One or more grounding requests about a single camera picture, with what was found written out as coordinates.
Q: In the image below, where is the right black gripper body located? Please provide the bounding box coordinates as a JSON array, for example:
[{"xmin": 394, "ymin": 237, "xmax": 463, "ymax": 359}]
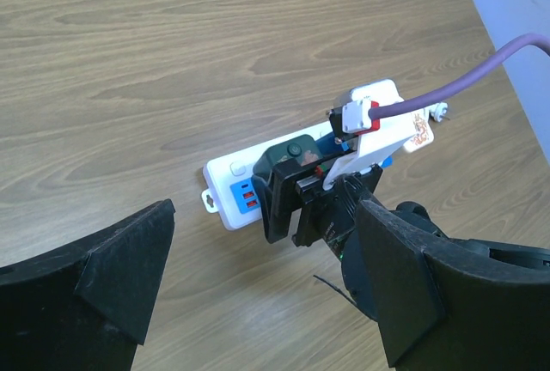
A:
[{"xmin": 292, "ymin": 165, "xmax": 383, "ymax": 249}]

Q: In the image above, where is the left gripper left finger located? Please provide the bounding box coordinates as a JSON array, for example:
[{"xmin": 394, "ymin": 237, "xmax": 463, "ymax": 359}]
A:
[{"xmin": 1, "ymin": 199, "xmax": 175, "ymax": 370}]

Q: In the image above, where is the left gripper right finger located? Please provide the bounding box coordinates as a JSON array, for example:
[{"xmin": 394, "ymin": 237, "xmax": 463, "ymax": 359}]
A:
[{"xmin": 356, "ymin": 200, "xmax": 549, "ymax": 370}]

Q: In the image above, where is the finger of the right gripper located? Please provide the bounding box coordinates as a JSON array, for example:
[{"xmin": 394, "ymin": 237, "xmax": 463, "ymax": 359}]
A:
[{"xmin": 252, "ymin": 160, "xmax": 302, "ymax": 243}]

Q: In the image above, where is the white multicolour power strip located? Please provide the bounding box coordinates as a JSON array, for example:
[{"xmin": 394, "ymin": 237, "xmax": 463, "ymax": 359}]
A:
[{"xmin": 201, "ymin": 121, "xmax": 332, "ymax": 230}]

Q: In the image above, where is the dark green cube adapter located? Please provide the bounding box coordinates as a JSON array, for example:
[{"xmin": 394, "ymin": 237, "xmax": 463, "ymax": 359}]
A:
[{"xmin": 253, "ymin": 135, "xmax": 323, "ymax": 180}]

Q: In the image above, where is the blue cube plug adapter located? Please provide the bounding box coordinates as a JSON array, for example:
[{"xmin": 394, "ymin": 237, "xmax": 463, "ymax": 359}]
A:
[{"xmin": 315, "ymin": 132, "xmax": 393, "ymax": 168}]

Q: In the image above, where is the orange cube plug adapter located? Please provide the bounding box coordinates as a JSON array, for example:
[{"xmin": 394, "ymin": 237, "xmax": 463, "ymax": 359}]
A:
[{"xmin": 403, "ymin": 109, "xmax": 435, "ymax": 153}]

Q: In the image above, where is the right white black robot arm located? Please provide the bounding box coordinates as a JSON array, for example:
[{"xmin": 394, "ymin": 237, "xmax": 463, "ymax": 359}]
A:
[{"xmin": 252, "ymin": 158, "xmax": 549, "ymax": 321}]

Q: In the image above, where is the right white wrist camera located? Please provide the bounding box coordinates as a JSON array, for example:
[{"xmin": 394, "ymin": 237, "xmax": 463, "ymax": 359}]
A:
[{"xmin": 323, "ymin": 79, "xmax": 415, "ymax": 190}]

